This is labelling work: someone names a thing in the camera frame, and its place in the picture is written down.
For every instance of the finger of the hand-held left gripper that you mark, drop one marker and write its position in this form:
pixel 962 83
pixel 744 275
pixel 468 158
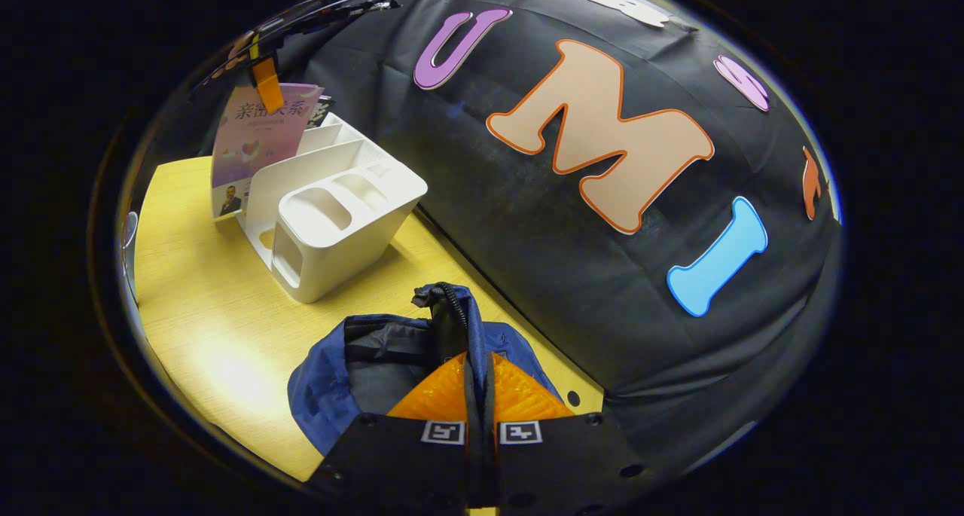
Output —
pixel 267 87

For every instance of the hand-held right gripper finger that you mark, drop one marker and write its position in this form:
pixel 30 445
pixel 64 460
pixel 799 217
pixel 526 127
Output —
pixel 472 456
pixel 489 456

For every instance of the pink cover book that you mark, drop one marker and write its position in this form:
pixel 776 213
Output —
pixel 256 147

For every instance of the white plastic bookshelf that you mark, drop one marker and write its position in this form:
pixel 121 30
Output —
pixel 339 215

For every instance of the blue schoolbag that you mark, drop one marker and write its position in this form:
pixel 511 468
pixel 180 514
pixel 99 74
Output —
pixel 324 388

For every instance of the black backdrop cloth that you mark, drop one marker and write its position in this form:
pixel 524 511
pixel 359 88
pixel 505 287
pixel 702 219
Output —
pixel 527 237

